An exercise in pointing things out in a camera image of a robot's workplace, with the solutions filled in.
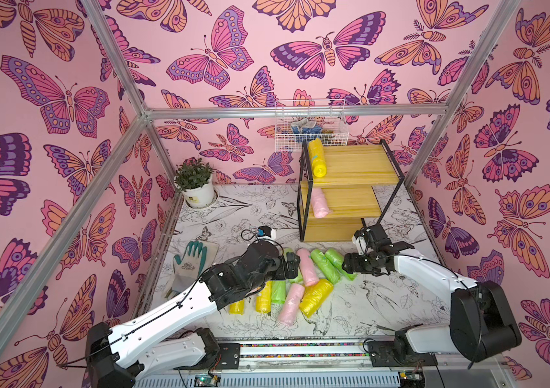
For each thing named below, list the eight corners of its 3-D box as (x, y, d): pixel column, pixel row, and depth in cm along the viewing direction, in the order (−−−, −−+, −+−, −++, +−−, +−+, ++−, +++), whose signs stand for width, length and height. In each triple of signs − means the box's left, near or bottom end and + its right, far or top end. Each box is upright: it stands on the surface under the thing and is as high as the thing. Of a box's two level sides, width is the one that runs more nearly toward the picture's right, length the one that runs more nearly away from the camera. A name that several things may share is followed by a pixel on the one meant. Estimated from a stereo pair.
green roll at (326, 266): (332, 286, 89) (334, 282, 86) (309, 256, 97) (310, 251, 94) (341, 281, 90) (343, 276, 87) (317, 252, 98) (318, 246, 95)
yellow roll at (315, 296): (293, 305, 86) (294, 301, 82) (317, 277, 92) (318, 272, 89) (311, 321, 82) (312, 317, 79) (334, 290, 89) (336, 286, 85)
